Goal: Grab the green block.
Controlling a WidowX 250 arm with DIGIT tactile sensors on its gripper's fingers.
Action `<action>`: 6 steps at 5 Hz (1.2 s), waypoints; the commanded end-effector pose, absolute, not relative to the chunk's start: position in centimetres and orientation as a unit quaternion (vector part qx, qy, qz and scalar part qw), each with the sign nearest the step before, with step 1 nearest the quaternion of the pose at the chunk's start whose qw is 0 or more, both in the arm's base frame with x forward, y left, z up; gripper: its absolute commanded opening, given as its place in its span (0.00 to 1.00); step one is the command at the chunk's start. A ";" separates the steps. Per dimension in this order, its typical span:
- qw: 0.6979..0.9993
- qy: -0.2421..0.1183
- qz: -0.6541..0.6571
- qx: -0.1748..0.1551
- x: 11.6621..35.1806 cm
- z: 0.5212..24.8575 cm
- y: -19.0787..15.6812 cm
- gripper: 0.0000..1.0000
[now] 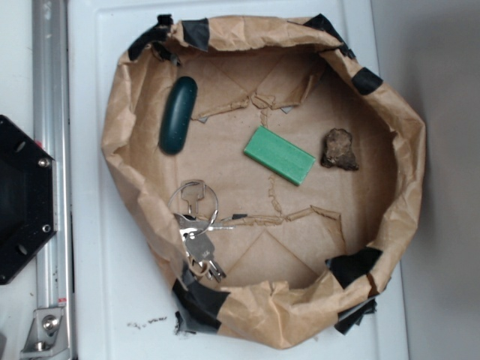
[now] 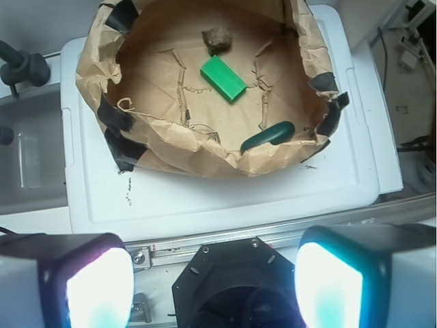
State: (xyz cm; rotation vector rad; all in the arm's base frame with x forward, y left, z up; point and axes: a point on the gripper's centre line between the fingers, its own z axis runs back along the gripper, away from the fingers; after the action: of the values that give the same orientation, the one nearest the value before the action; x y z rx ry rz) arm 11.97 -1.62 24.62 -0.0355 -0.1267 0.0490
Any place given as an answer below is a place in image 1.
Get green rectangular block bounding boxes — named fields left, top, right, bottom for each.
left=244, top=126, right=316, bottom=186

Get brown paper bag tray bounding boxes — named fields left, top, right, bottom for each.
left=101, top=15, right=426, bottom=349

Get dark green oval case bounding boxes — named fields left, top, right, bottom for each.
left=159, top=76, right=198, bottom=155

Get brown rough rock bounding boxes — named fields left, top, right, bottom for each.
left=320, top=128, right=359, bottom=171

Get white plastic board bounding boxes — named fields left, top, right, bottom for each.
left=67, top=1, right=409, bottom=359

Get silver key bunch on ring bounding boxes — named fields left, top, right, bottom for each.
left=168, top=180, right=235, bottom=283

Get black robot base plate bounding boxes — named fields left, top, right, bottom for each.
left=1, top=115, right=56, bottom=285

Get aluminium extrusion rail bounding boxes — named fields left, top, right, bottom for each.
left=32, top=1, right=77, bottom=359

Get metal corner bracket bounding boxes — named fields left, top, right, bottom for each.
left=20, top=307, right=65, bottom=359

